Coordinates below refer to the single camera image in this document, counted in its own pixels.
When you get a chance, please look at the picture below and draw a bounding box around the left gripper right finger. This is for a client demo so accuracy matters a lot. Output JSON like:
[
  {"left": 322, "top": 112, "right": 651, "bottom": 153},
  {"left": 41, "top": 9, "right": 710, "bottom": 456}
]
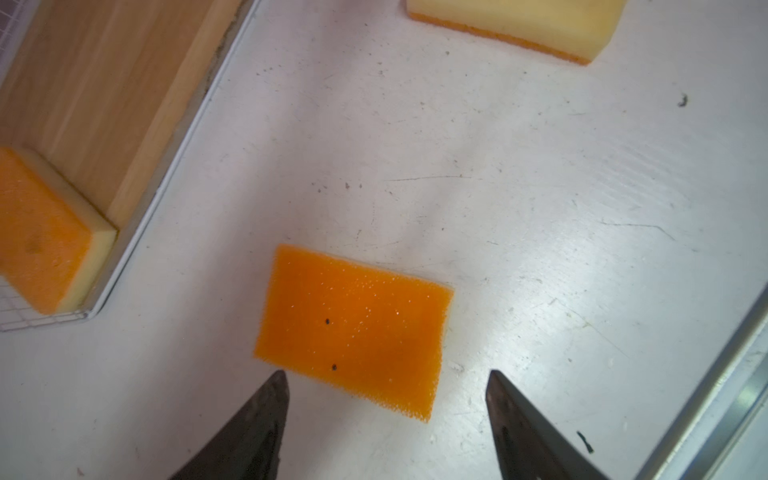
[{"left": 485, "top": 370, "right": 606, "bottom": 480}]

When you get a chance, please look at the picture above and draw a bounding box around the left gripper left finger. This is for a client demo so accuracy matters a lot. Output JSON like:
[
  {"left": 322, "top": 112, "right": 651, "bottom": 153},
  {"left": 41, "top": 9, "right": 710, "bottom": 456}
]
[{"left": 172, "top": 370, "right": 290, "bottom": 479}]

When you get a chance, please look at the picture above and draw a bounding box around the pale yellow sponge orange underside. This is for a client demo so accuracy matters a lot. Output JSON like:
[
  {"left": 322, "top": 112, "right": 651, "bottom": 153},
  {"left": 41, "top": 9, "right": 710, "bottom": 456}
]
[{"left": 406, "top": 0, "right": 626, "bottom": 65}]

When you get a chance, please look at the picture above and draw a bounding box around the aluminium front rail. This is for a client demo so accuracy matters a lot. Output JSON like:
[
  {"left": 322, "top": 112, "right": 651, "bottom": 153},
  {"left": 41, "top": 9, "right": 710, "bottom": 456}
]
[{"left": 637, "top": 290, "right": 767, "bottom": 479}]

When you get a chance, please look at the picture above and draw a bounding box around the white wire wooden shelf rack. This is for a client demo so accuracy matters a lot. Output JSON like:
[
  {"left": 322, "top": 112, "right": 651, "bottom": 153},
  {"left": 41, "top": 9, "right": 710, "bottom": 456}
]
[{"left": 1, "top": 1, "right": 254, "bottom": 332}]

